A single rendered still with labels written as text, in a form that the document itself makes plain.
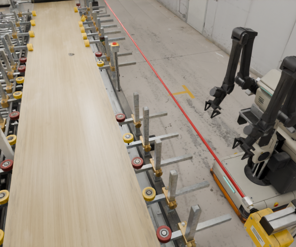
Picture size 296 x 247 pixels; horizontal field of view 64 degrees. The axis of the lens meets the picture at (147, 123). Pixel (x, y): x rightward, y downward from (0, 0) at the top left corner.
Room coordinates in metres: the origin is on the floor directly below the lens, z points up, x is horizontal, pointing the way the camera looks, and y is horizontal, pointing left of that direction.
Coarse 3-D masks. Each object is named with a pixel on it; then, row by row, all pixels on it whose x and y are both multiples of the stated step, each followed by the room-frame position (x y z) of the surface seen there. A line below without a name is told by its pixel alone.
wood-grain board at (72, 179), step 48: (48, 48) 2.84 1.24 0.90; (48, 96) 1.79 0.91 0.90; (96, 96) 1.79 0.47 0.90; (48, 144) 1.19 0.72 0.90; (96, 144) 1.19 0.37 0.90; (48, 192) 0.79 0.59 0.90; (96, 192) 0.79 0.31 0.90; (48, 240) 0.51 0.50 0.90; (96, 240) 0.51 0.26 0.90; (144, 240) 0.51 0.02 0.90
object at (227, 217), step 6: (222, 216) 0.67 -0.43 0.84; (228, 216) 0.67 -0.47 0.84; (204, 222) 0.64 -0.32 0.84; (210, 222) 0.64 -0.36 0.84; (216, 222) 0.64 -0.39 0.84; (222, 222) 0.65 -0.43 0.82; (198, 228) 0.60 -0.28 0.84; (204, 228) 0.61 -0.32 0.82; (174, 234) 0.57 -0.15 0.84; (180, 234) 0.57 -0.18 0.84
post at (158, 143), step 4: (156, 140) 1.02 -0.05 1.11; (160, 140) 1.03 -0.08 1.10; (156, 144) 1.01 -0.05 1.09; (160, 144) 1.01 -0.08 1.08; (156, 148) 1.01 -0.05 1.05; (160, 148) 1.01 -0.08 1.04; (156, 152) 1.00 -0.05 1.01; (160, 152) 1.01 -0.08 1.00; (156, 156) 1.00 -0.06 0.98; (160, 156) 1.01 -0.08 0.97; (156, 160) 1.00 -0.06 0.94; (160, 160) 1.01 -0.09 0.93; (156, 164) 1.01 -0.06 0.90; (156, 168) 1.01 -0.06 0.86; (156, 176) 1.01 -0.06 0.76
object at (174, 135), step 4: (176, 132) 1.39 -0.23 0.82; (160, 136) 1.35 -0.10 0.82; (164, 136) 1.35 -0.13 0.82; (168, 136) 1.35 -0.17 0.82; (172, 136) 1.36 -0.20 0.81; (176, 136) 1.37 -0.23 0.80; (140, 140) 1.30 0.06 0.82; (152, 140) 1.31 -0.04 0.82; (132, 144) 1.26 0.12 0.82; (136, 144) 1.27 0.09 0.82; (140, 144) 1.28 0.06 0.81; (128, 148) 1.24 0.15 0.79
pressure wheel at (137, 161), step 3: (132, 159) 1.04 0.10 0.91; (135, 159) 1.04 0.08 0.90; (138, 159) 1.04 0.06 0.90; (141, 159) 1.04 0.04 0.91; (132, 162) 1.01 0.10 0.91; (135, 162) 1.02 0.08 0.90; (138, 162) 1.02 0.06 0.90; (141, 162) 1.01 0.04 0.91; (132, 165) 1.00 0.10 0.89; (135, 165) 0.99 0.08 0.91; (138, 165) 0.99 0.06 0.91; (141, 165) 1.00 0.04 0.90; (135, 168) 0.99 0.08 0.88; (138, 168) 0.99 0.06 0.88
